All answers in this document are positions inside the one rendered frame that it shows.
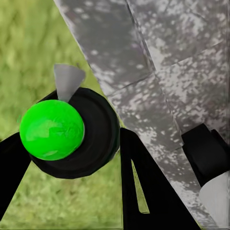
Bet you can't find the insectifuge atomizer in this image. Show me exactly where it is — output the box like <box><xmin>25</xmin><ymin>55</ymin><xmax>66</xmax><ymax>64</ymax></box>
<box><xmin>20</xmin><ymin>64</ymin><xmax>121</xmax><ymax>179</ymax></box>

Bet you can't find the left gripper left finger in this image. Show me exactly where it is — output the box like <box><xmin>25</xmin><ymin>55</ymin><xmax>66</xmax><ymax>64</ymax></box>
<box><xmin>0</xmin><ymin>132</ymin><xmax>31</xmax><ymax>221</ymax></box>

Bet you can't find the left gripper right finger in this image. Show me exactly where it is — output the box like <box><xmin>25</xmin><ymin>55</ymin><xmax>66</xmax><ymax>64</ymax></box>
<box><xmin>120</xmin><ymin>128</ymin><xmax>201</xmax><ymax>230</ymax></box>

